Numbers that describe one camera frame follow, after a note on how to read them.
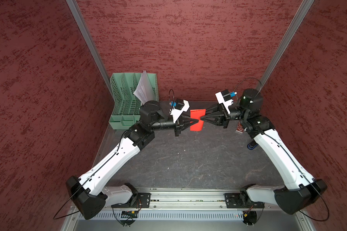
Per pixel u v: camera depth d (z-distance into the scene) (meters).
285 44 0.85
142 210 0.72
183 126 0.50
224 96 0.48
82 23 0.76
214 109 0.55
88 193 0.37
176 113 0.49
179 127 0.50
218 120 0.53
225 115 0.52
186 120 0.55
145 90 0.93
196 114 0.54
